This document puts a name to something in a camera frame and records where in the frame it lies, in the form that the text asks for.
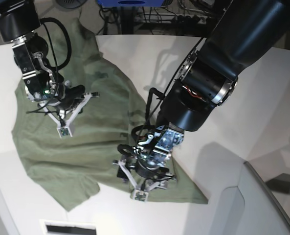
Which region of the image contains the black power strip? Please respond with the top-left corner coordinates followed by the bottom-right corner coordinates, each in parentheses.
top-left (177, 15), bottom-right (207, 25)

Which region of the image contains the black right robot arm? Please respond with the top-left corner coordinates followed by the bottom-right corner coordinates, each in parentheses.
top-left (0, 0), bottom-right (87, 112)

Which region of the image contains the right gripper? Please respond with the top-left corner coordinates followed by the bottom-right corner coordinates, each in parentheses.
top-left (24, 73), bottom-right (85, 110)

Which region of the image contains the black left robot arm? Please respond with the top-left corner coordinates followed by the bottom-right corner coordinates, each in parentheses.
top-left (113, 0), bottom-right (290, 181)

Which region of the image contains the grey monitor edge panel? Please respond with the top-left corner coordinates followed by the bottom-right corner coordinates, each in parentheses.
top-left (239, 162), bottom-right (290, 235)

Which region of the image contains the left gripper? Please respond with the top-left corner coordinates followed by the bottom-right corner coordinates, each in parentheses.
top-left (117, 144), bottom-right (174, 179)

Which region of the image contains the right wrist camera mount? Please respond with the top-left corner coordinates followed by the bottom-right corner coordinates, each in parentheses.
top-left (38, 92), bottom-right (100, 138)

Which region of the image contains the green t-shirt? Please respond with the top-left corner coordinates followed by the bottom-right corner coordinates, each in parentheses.
top-left (11, 18), bottom-right (209, 212)

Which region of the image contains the blue bin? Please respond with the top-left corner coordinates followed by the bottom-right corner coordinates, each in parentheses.
top-left (97, 0), bottom-right (164, 7)

